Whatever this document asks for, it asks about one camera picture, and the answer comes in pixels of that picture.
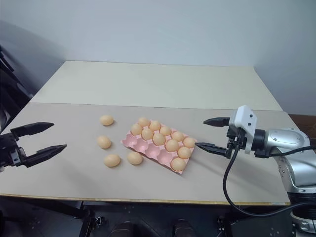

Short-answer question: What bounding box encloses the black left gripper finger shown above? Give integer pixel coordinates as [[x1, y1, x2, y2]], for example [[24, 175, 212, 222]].
[[23, 144, 68, 169], [10, 121, 55, 142]]

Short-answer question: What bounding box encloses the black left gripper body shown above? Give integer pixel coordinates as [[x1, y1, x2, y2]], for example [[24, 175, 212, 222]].
[[0, 132, 27, 169]]

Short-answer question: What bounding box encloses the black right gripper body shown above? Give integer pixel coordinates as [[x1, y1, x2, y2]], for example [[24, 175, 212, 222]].
[[225, 126, 248, 159]]

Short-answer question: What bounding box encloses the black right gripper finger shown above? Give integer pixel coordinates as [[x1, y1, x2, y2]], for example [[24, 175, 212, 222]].
[[203, 117, 232, 128], [194, 142, 228, 157]]

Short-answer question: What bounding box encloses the pink egg tray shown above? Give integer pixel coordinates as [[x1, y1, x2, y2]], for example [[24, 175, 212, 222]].
[[120, 121, 198, 177]]

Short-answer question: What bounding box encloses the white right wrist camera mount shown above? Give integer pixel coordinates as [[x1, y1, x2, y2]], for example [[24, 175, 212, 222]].
[[228, 105, 258, 155]]

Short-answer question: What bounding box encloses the black table frame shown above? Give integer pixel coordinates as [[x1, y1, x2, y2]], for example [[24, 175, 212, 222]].
[[0, 194, 292, 237]]

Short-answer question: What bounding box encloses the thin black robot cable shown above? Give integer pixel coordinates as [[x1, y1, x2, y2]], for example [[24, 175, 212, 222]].
[[255, 146, 316, 158]]

